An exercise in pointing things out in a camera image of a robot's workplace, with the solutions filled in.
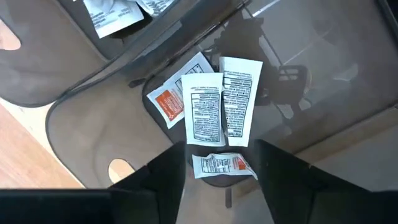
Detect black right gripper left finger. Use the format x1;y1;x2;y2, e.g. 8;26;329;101
0;141;187;224

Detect white packet with grey print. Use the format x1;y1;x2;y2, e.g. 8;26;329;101
82;0;146;40
219;56;264;147
181;72;227;147
135;0;177;18

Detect grey plastic bin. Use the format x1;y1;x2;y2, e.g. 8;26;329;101
45;0;398;224
0;0;233;108

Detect white packet with red print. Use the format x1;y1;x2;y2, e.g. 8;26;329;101
146;52;215;130
192;152;259;180

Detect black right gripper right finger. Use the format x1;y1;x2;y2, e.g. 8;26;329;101
254;139;398;224

